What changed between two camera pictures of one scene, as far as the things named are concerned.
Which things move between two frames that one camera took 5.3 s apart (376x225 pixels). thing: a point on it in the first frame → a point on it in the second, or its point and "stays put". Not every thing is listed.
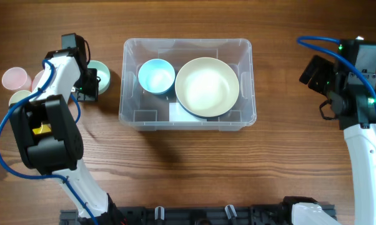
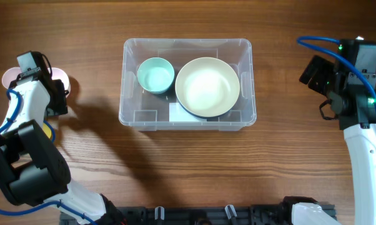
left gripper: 91,96 → 62,109
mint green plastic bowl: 103,72 → 155,75
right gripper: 325,67 stays put
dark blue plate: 210,117 stays put
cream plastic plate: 207,87 stays put
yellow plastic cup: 44,128 stays put
